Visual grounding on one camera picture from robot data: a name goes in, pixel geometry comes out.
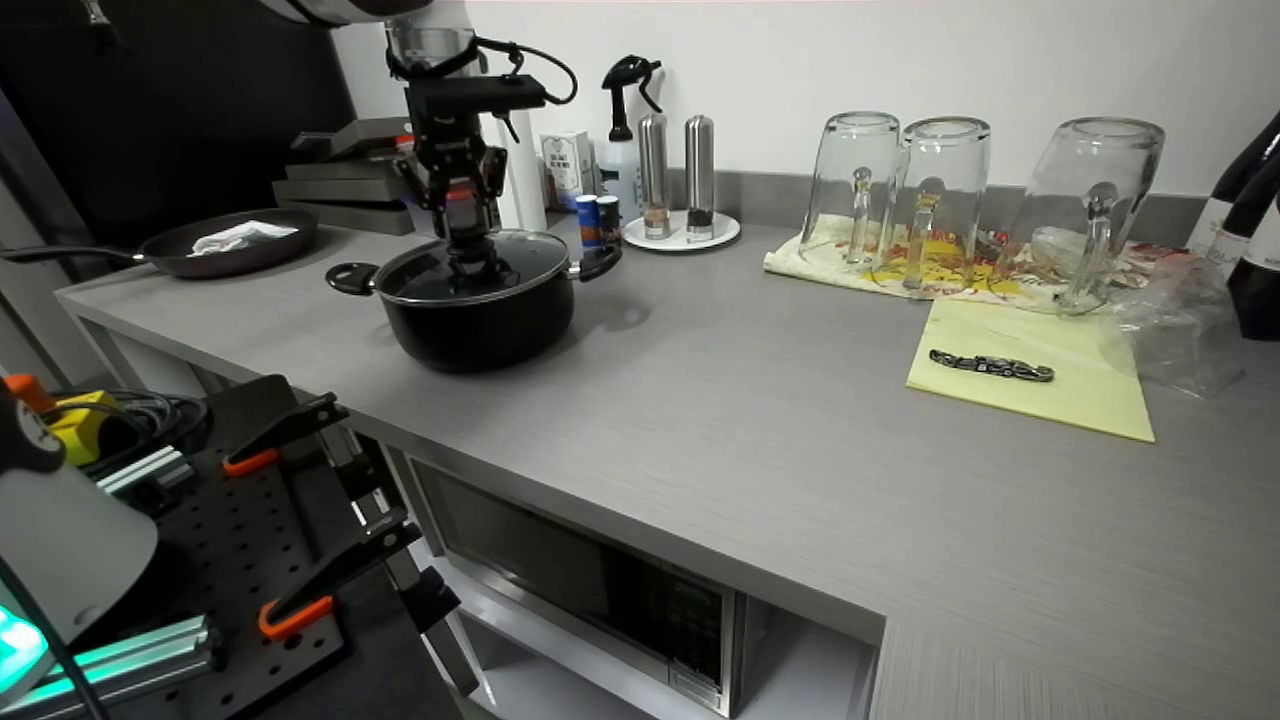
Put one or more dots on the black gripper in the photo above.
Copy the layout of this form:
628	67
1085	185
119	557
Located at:
463	174

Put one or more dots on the glass lid with black knob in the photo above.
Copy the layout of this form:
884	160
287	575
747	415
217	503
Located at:
532	263

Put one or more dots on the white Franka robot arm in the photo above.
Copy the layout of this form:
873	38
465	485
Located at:
427	35

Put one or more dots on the black cooking pot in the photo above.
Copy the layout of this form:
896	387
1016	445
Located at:
465	328

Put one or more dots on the white paper towel roll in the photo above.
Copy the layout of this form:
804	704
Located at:
524	183

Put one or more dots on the blue drink can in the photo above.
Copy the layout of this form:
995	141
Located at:
585	220
608	219

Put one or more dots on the plastic container with red lid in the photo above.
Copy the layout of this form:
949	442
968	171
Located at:
407	156

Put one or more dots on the white carton box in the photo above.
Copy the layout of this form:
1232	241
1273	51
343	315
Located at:
566	160

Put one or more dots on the spray bottle with black trigger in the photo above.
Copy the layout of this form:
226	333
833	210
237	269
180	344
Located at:
623	153

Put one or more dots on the steel grinder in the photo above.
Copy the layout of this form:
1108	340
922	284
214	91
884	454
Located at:
652	167
698	167

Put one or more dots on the white round plate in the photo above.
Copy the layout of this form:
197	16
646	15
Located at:
720	232

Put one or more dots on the black frying pan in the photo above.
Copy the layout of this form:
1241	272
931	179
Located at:
166	248

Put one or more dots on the floral dish towel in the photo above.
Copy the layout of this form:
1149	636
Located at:
820	263

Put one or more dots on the black pegboard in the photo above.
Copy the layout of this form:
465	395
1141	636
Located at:
226	544

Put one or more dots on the short aluminium extrusion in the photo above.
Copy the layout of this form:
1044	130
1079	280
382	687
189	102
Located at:
140	470

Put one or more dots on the yellow tool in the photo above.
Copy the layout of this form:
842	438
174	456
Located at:
81	425

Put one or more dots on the white lamp shade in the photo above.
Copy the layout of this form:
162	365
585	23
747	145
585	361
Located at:
67	544

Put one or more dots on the long aluminium extrusion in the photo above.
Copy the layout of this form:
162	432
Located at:
126	658

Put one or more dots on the large clear glass mug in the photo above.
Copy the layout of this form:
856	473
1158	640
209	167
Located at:
1085	200

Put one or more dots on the clear plastic bag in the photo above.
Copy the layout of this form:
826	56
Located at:
1187	333

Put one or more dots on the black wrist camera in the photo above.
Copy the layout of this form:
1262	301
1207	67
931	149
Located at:
481	94

